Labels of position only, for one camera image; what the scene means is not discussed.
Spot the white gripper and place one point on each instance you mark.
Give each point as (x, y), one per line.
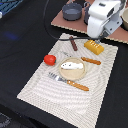
(98, 28)

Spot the orange toy bread loaf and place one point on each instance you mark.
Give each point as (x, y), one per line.
(94, 47)

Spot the brown toy sausage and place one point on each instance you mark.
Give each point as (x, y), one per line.
(73, 43)

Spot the red toy tomato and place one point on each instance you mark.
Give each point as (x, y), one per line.
(50, 60)

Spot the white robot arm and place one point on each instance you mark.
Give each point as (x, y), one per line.
(104, 17)

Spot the large grey pot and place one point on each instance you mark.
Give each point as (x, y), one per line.
(86, 9)

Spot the small grey pot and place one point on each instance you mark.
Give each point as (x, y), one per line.
(72, 11)

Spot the beige bowl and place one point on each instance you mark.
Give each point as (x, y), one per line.
(125, 18)

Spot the brown wooden board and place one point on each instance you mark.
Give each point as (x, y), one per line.
(77, 25)

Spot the round wooden plate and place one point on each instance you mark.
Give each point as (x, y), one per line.
(74, 74)

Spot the white woven placemat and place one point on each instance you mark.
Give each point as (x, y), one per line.
(77, 107)

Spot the wooden handled knife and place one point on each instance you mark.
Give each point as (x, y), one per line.
(83, 58)

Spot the wooden handled fork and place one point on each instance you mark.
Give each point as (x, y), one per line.
(76, 85)

